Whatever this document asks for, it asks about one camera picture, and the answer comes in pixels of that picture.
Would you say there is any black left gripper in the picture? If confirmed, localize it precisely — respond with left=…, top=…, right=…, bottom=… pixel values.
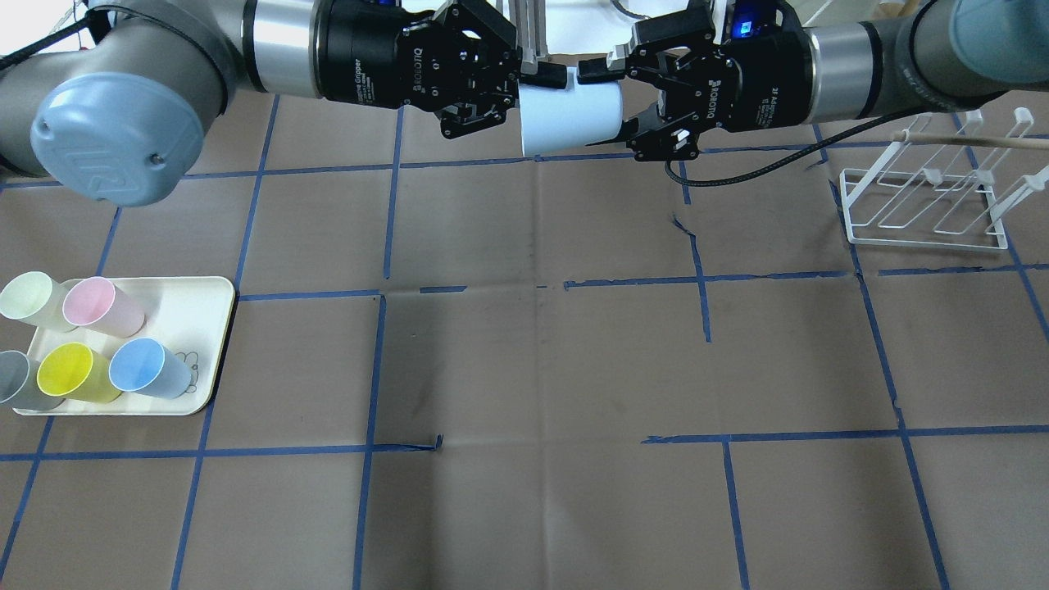
left=316, top=1, right=568, bottom=138

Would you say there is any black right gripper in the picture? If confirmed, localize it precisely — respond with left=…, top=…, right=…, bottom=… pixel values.
left=577, top=1, right=815, bottom=161

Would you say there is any light blue cup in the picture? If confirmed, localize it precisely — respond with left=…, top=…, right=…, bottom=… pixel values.
left=520, top=82, right=624, bottom=157

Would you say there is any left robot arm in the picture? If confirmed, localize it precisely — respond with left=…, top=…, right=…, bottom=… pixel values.
left=1, top=1, right=569, bottom=207

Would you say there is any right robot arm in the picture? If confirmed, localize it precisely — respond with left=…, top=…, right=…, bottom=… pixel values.
left=576, top=1, right=1048, bottom=161

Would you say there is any blue cup on tray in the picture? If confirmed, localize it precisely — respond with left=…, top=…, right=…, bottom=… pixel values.
left=107, top=338, right=193, bottom=400

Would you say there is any pink cup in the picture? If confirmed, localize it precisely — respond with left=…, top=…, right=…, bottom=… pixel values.
left=62, top=276, right=147, bottom=338

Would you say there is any yellow cup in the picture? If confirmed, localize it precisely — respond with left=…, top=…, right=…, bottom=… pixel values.
left=36, top=343, right=121, bottom=404

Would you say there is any light green cup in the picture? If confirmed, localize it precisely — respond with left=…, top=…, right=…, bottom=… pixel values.
left=1, top=271, right=74, bottom=333

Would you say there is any grey cup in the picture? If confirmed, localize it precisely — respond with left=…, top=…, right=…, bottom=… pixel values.
left=1, top=350, right=65, bottom=410

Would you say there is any cream plastic tray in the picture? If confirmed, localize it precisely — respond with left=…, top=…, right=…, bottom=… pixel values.
left=41, top=276, right=236, bottom=417

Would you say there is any aluminium frame post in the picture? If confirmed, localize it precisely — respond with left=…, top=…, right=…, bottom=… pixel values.
left=505, top=0, right=548, bottom=70

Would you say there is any white wire cup rack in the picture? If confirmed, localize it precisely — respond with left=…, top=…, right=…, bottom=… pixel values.
left=838, top=106, right=1047, bottom=252

